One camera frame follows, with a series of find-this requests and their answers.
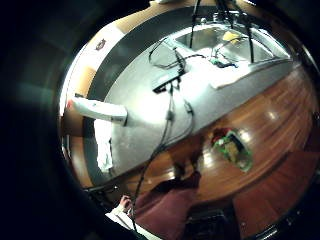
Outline short black cable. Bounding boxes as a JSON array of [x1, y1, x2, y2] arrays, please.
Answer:
[[181, 96, 196, 138]]

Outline black flat device box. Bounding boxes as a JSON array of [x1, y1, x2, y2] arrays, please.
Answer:
[[152, 70, 183, 94]]

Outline looped black cable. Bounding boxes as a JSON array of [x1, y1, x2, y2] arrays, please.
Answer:
[[148, 37, 208, 71]]

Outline yellow sponge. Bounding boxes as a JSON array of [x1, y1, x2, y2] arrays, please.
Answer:
[[221, 30, 242, 44]]

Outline green small object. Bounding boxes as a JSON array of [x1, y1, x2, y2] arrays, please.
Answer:
[[209, 57, 240, 70]]

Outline white crumpled cloth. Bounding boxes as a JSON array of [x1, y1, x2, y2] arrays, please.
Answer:
[[93, 119, 115, 173]]

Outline white paper sheet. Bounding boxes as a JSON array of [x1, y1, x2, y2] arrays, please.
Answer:
[[105, 207, 163, 240]]

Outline long black cable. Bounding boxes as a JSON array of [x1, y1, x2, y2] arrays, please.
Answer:
[[130, 83, 177, 233]]

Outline white towel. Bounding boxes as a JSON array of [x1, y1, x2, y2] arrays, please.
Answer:
[[184, 48, 253, 90]]

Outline green patterned bag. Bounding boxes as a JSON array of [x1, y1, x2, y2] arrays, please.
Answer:
[[211, 127, 254, 173]]

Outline white board with red emblem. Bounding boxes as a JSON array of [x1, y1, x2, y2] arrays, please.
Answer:
[[78, 22, 126, 69]]

